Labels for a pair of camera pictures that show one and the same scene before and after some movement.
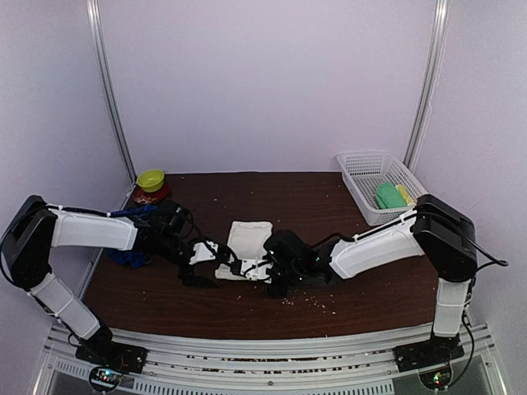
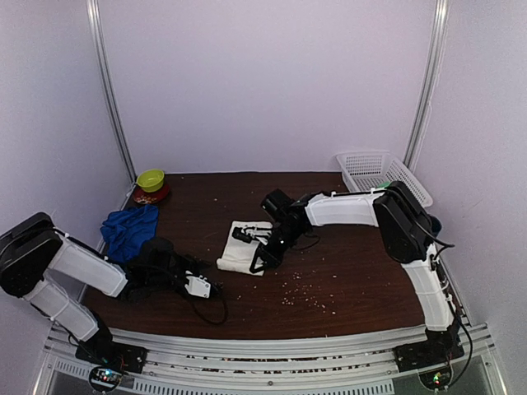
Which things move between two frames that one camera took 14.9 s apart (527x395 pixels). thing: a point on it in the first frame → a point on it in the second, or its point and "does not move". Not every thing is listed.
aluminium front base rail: x=356 y=364 does not move
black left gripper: x=193 y=280 → x=193 y=266
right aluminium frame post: x=430 y=80 does not move
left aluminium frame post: x=96 y=28 does not move
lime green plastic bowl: x=151 y=180 does not move
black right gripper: x=279 y=292 → x=271 y=257
